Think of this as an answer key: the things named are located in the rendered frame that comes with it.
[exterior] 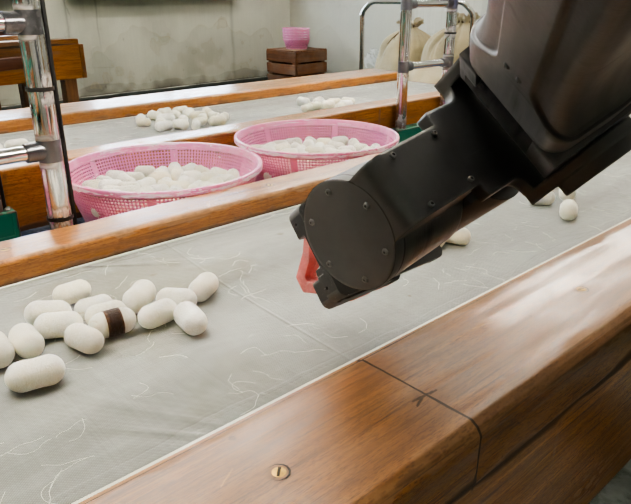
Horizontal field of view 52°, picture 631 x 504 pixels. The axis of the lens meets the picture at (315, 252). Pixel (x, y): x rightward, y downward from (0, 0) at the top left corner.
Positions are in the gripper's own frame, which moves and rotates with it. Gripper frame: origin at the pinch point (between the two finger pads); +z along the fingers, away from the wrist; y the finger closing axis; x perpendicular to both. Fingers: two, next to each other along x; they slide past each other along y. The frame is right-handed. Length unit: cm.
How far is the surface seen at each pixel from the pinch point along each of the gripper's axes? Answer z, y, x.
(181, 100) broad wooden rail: 71, -44, -58
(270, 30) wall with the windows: 415, -411, -329
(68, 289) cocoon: 13.3, 12.9, -8.5
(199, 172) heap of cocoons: 36.5, -18.3, -26.3
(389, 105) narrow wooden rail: 44, -72, -35
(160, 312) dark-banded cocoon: 6.9, 9.1, -2.8
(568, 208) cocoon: 0.3, -38.1, 2.8
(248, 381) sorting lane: -0.1, 8.4, 5.2
